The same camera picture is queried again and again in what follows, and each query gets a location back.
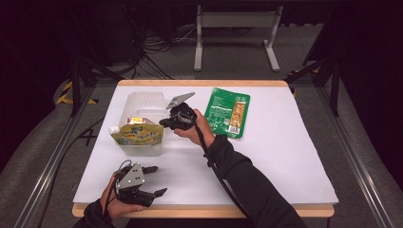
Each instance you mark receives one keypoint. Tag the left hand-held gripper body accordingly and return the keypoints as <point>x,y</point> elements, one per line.
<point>131,183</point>

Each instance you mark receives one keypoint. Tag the person's right hand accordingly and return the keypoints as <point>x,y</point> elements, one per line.
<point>198,133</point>

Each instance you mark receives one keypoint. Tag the white paper sheet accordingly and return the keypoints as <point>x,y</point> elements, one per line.
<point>285,126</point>

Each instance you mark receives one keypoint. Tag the green snack packet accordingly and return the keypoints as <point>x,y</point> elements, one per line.
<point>221,110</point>

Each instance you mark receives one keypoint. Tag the white metal stand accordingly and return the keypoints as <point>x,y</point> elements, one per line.
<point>237,19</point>

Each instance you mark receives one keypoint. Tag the black metal stand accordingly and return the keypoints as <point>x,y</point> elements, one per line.
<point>334,85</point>
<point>76,85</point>

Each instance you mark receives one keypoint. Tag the yellow black hazard tape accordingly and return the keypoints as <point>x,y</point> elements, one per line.
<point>65,95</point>

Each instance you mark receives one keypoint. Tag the person's left hand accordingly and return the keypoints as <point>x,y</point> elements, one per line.
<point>114,207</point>

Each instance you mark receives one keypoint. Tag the aluminium rail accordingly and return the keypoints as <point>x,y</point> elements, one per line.
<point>53,164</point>
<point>355,158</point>

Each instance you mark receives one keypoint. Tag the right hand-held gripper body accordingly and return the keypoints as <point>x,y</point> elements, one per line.
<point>183,117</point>

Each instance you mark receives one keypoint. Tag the wooden table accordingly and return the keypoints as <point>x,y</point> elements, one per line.
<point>202,83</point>

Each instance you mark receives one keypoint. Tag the clear plastic container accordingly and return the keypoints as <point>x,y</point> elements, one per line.
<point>144,104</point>

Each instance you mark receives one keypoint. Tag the yellow spout pouch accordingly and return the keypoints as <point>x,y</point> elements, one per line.
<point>139,134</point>

